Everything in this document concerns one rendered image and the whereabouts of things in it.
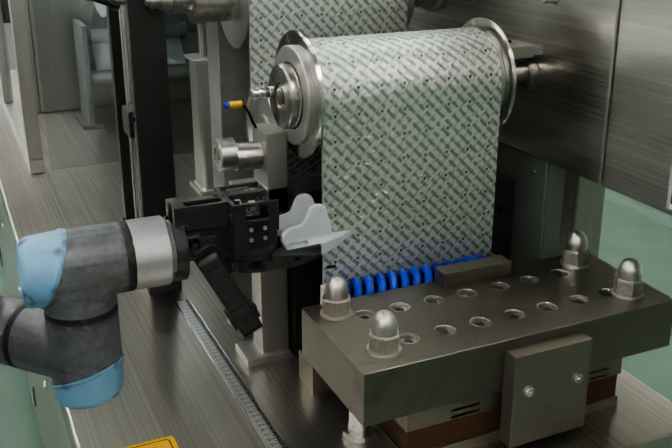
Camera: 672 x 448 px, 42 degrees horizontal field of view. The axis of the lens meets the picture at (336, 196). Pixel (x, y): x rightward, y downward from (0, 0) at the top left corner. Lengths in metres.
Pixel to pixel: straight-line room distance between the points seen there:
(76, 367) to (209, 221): 0.20
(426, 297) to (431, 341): 0.10
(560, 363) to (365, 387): 0.22
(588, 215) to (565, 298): 0.38
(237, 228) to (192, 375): 0.26
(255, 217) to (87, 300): 0.19
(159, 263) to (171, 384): 0.24
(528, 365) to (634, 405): 0.21
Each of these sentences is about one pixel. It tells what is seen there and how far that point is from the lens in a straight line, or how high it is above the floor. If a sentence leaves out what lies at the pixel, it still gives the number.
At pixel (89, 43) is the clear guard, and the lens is 1.95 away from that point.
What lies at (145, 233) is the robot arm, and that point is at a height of 1.14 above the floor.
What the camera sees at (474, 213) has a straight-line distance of 1.11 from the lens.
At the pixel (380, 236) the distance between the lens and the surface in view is 1.05.
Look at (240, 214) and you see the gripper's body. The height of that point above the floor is 1.15.
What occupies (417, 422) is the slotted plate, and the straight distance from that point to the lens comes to 0.95.
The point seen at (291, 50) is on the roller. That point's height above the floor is 1.30.
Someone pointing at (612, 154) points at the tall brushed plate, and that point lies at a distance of 1.07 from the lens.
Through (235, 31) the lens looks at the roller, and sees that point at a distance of 1.24.
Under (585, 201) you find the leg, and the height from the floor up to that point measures 1.02.
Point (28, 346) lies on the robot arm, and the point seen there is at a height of 1.02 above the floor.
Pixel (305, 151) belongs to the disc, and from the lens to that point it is 1.01.
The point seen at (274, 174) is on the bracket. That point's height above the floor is 1.15.
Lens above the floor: 1.48
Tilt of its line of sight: 19 degrees down
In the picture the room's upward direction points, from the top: straight up
